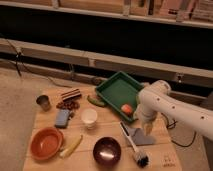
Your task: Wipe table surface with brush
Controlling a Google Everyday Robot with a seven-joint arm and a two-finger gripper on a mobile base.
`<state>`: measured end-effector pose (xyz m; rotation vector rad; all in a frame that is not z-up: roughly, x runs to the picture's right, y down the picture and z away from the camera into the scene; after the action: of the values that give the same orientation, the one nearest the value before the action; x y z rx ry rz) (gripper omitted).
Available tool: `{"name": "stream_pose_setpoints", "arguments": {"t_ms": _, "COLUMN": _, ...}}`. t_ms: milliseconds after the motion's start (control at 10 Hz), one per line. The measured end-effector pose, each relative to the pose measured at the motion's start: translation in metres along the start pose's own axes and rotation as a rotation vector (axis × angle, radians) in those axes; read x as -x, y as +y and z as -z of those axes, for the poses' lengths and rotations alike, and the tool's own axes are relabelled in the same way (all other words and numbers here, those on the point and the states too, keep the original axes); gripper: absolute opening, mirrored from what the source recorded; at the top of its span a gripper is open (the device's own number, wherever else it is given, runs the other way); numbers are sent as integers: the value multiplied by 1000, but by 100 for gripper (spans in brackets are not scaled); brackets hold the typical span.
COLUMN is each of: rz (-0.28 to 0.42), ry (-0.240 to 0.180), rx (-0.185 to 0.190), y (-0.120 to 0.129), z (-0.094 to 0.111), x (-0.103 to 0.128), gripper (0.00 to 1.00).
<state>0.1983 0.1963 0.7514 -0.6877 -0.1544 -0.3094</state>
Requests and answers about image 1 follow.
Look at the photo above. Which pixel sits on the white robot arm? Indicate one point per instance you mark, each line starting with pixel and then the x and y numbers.
pixel 156 98

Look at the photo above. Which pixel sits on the orange toy fruit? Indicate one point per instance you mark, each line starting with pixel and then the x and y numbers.
pixel 127 109

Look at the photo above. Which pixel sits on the orange bowl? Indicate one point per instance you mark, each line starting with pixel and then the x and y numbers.
pixel 46 143

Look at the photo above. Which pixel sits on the small metal cup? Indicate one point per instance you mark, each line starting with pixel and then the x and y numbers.
pixel 43 102

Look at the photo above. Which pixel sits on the green plastic tray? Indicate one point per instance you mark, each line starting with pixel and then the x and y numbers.
pixel 118 90

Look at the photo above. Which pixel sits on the yellow toy corn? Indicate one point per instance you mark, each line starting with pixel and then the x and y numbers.
pixel 69 146

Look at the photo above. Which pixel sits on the striped chocolate wafer block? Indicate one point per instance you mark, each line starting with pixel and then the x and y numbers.
pixel 71 94

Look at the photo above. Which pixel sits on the blue sponge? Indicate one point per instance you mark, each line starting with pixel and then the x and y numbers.
pixel 62 119

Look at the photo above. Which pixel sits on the green toy cucumber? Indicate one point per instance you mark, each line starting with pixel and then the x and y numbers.
pixel 96 102

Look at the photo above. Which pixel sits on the brown toy grapes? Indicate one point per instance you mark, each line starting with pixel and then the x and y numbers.
pixel 68 105

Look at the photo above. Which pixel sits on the white handled dish brush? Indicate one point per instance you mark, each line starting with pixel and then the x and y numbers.
pixel 139 155

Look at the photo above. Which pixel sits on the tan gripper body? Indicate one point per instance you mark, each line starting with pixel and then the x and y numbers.
pixel 147 127

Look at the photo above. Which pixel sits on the dark brown bowl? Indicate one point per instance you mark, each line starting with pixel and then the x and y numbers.
pixel 107 151

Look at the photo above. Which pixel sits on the white paper cup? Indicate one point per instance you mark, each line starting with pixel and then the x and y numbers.
pixel 89 117

